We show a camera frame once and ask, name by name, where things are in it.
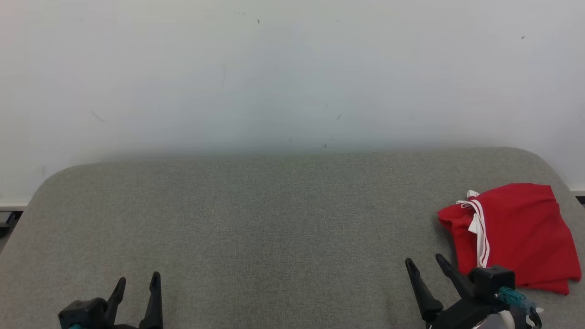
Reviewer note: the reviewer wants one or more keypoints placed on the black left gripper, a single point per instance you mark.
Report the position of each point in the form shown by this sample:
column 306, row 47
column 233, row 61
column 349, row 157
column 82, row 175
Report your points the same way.
column 121, row 325

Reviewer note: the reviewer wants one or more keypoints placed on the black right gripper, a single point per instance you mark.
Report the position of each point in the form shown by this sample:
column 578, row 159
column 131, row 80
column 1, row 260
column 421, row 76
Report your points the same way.
column 457, row 315

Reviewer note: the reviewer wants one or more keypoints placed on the red basketball jersey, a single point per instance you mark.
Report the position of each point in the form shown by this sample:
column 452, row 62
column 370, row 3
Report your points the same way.
column 525, row 228

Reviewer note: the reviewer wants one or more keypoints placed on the grey box object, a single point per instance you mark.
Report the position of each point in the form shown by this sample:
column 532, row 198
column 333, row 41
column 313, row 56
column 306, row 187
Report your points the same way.
column 5, row 219

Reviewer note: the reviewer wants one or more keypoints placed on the grey fabric sofa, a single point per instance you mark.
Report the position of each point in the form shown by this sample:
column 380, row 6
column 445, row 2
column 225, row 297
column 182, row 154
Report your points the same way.
column 274, row 219

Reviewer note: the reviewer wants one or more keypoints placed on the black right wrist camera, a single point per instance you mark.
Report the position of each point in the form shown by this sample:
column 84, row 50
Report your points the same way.
column 491, row 282

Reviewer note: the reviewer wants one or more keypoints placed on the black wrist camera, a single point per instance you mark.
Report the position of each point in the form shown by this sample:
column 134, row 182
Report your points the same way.
column 491, row 282
column 82, row 313

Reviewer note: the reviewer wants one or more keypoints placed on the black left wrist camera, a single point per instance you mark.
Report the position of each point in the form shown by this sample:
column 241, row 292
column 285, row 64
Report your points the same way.
column 82, row 313

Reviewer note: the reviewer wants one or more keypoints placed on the white wall baseboard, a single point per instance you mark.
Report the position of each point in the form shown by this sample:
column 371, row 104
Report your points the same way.
column 11, row 205

